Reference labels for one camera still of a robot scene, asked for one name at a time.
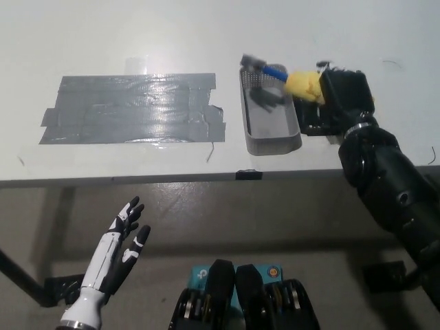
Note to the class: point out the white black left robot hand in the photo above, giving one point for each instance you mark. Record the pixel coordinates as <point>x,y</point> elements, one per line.
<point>103,264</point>

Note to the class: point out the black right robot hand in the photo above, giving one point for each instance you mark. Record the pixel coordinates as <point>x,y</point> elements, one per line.
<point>347,96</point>

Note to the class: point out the blue hammer with yellow wrapping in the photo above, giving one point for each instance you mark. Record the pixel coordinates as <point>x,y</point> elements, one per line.
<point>304,86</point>

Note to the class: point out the black tape patch on desk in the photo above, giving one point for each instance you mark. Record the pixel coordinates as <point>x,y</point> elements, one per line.
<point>311,120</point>

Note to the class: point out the gray plastic basket container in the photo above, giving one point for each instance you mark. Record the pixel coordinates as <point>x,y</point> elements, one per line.
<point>271,137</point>

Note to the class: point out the black robot torso blocks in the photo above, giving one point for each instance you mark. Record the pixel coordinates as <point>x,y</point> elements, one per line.
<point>251,295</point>

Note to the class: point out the grey table leg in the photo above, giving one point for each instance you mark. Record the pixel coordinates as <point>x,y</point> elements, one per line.
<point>65,213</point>

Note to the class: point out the black diagonal table brace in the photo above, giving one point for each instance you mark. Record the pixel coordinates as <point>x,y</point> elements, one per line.
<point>24,275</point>

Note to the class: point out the teal box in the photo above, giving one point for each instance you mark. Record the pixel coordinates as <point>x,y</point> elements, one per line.
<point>200,275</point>

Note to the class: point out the grey duct tape patch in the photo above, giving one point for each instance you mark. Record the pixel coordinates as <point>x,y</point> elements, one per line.
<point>137,110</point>

